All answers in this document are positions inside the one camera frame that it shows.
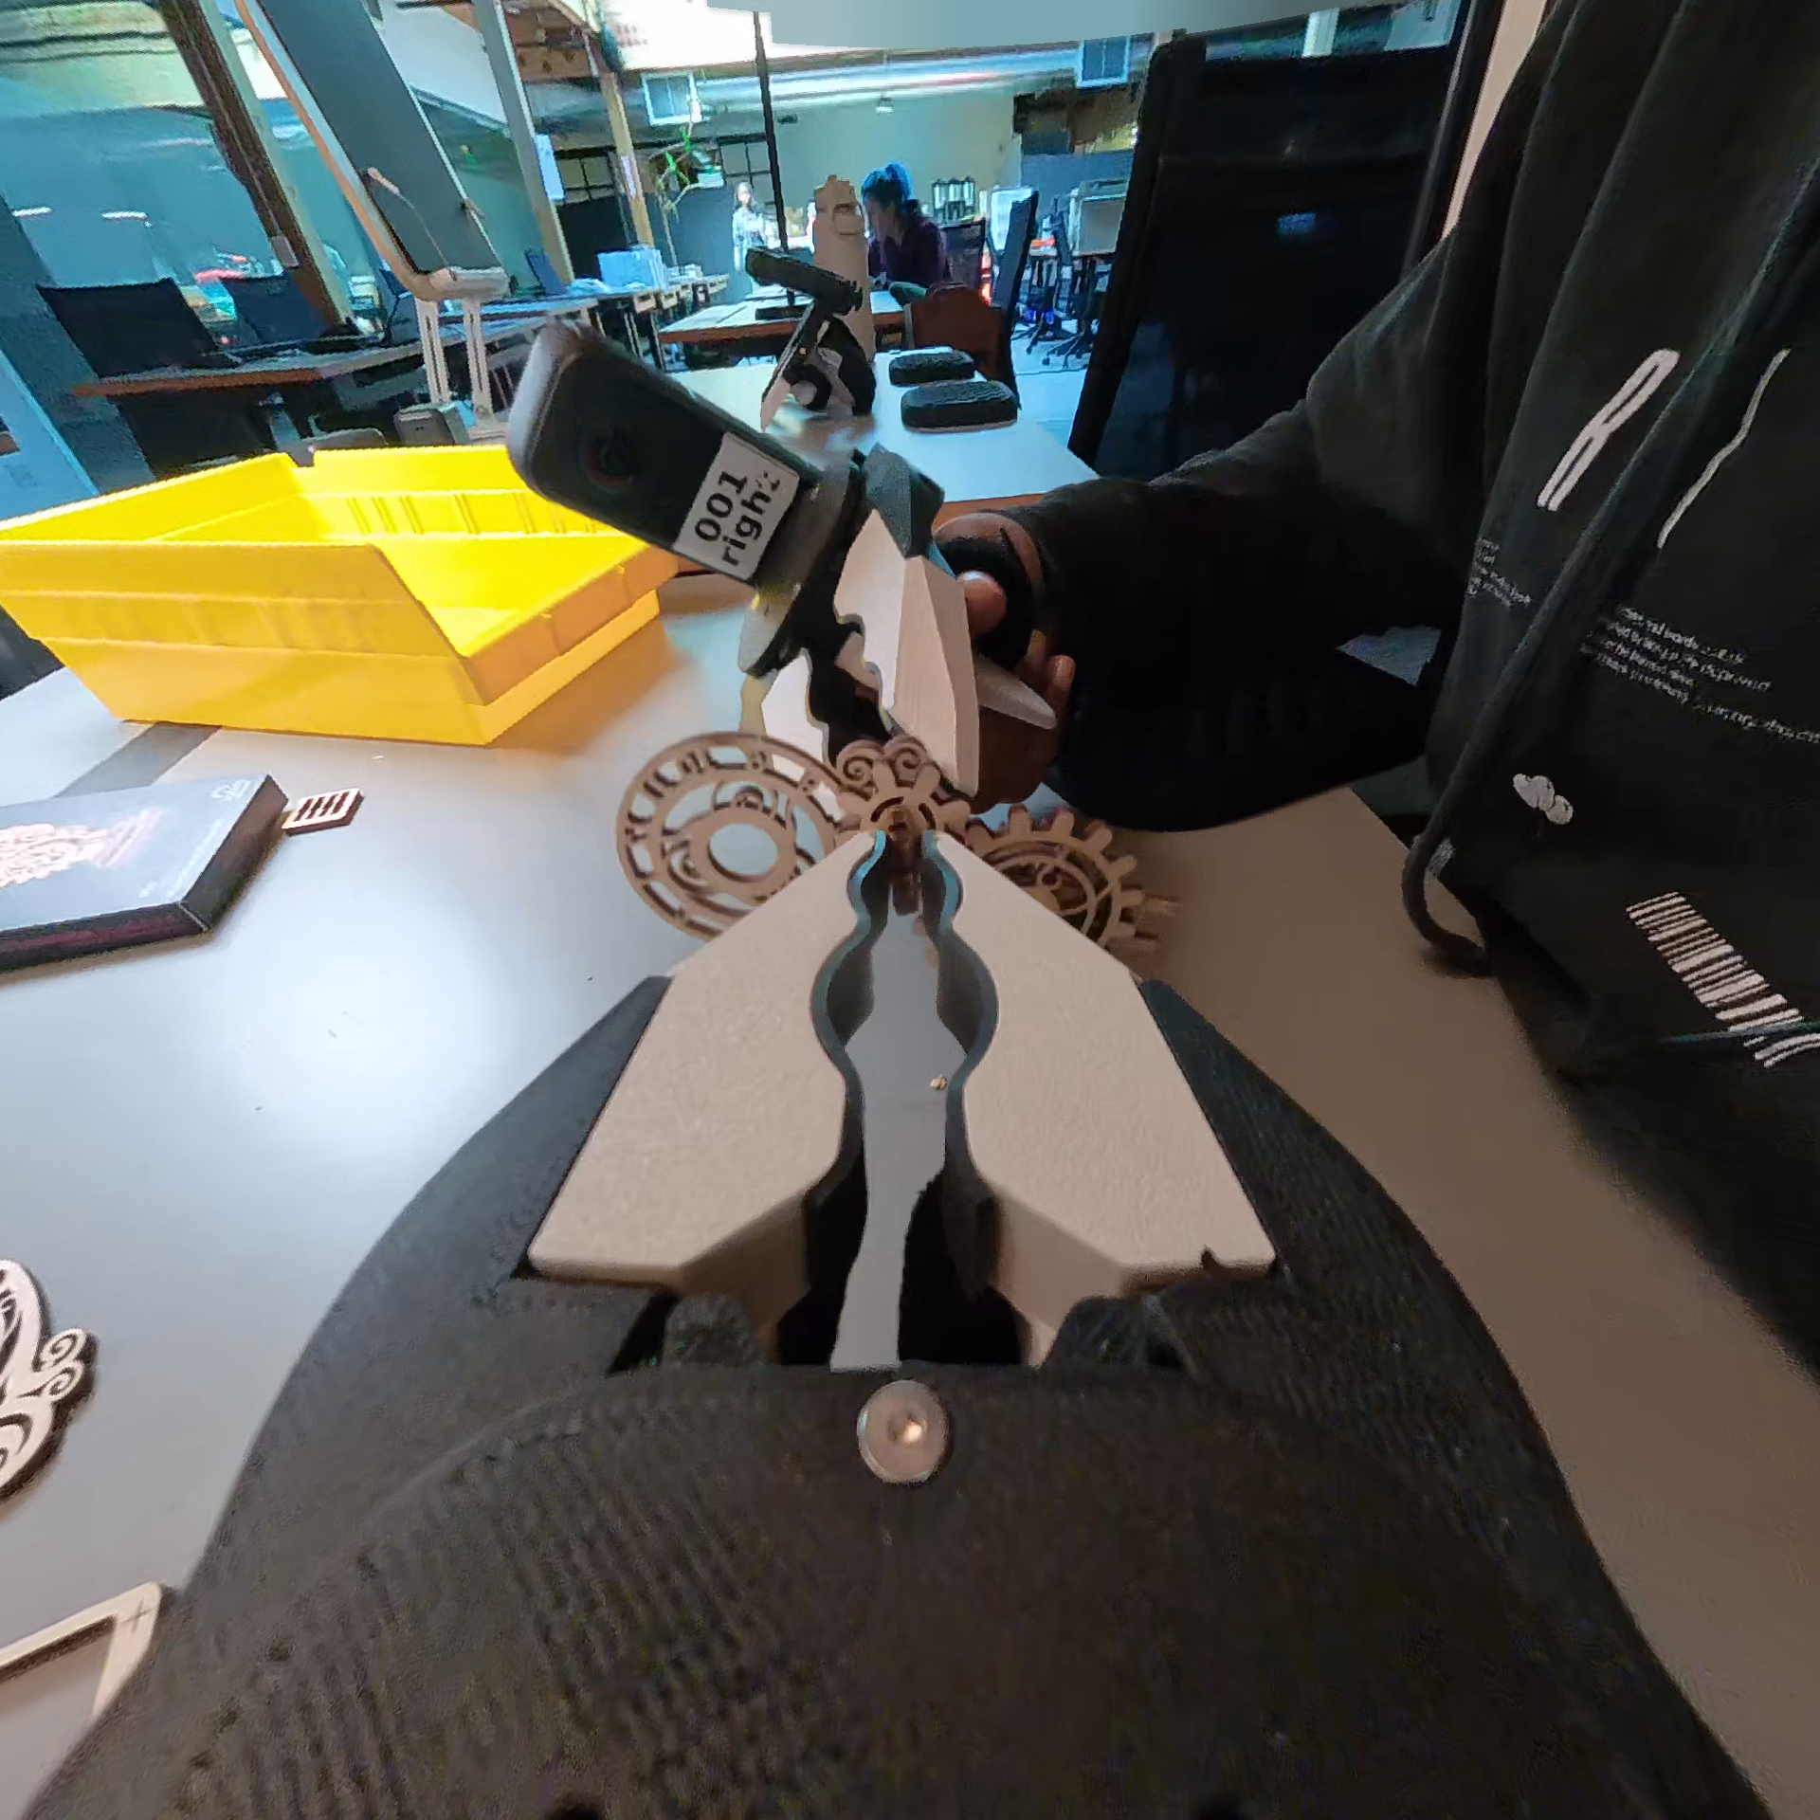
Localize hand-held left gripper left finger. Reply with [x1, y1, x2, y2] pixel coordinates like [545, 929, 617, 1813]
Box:
[531, 828, 890, 1358]

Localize black monitor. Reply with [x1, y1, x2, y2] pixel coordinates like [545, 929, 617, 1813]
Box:
[1066, 27, 1466, 485]

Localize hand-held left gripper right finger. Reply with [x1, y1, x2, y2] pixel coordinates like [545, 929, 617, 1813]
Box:
[917, 832, 1277, 1355]

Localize grey board on wooden stand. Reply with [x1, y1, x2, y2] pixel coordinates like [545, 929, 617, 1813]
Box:
[235, 0, 517, 441]

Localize grey desk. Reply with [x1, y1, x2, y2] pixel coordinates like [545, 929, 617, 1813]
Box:
[0, 583, 1820, 1820]

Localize plain yellow plastic bin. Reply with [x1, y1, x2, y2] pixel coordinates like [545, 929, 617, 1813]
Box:
[0, 445, 686, 746]

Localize black puzzle box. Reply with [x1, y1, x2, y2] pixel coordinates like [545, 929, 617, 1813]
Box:
[0, 774, 290, 975]

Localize black device on stand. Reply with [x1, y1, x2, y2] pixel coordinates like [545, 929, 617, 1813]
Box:
[748, 246, 878, 428]

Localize brown chair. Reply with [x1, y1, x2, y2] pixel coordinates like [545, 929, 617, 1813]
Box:
[910, 282, 1017, 393]

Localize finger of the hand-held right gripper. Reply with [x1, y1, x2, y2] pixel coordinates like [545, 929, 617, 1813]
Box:
[758, 626, 859, 771]
[829, 516, 985, 799]

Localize wooden puzzle frame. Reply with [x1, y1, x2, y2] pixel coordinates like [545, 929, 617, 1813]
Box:
[0, 1582, 165, 1750]

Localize wooden cutout figure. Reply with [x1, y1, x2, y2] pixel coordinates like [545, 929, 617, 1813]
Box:
[809, 178, 880, 358]

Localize ornate wooden leaf piece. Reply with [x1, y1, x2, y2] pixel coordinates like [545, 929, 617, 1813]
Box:
[0, 1258, 101, 1501]

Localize wooden gear and dial assembly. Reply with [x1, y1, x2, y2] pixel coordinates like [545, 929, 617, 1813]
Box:
[615, 730, 1183, 983]

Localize person's black hoodie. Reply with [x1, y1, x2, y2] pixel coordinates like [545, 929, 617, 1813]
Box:
[1399, 0, 1820, 1352]

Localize person's right forearm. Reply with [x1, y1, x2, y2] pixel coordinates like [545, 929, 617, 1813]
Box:
[1026, 333, 1494, 832]

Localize white table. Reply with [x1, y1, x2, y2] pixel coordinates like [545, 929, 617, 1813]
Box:
[663, 347, 1104, 506]

